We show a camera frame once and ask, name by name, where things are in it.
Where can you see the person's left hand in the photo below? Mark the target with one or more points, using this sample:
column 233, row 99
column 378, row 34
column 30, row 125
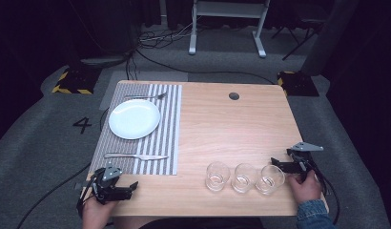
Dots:
column 95, row 211

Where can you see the silver table knife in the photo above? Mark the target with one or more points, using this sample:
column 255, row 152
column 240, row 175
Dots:
column 134, row 156

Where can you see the white metal stand frame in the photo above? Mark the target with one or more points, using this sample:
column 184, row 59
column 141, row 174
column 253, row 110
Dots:
column 228, row 9

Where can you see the grey striped placemat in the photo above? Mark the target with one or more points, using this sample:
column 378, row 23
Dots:
column 165, row 149

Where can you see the black yellow-striped base plate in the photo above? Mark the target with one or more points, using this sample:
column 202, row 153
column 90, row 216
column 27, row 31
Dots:
column 76, row 80
column 299, row 84

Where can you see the clear drinking glass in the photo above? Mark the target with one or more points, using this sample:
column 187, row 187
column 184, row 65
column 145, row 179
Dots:
column 244, row 178
column 269, row 180
column 217, row 176

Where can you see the black tripod legs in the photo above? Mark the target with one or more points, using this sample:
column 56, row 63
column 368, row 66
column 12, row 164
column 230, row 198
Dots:
column 298, row 35

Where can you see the person's right hand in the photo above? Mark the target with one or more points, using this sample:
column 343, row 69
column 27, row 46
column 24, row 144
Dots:
column 304, row 188

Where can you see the dark round table grommet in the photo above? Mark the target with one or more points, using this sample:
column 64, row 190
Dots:
column 234, row 96

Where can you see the silver fork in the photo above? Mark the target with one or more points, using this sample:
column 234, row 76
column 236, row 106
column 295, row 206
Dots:
column 147, row 96

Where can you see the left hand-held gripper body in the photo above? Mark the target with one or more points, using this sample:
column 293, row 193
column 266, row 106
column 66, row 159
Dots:
column 109, row 190

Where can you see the white round plate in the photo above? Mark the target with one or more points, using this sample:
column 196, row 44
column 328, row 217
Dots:
column 134, row 119

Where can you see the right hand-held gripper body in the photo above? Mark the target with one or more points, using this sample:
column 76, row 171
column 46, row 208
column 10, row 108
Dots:
column 303, row 157

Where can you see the grey curtain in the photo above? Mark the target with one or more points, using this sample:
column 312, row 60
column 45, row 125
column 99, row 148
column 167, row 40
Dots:
column 330, row 35

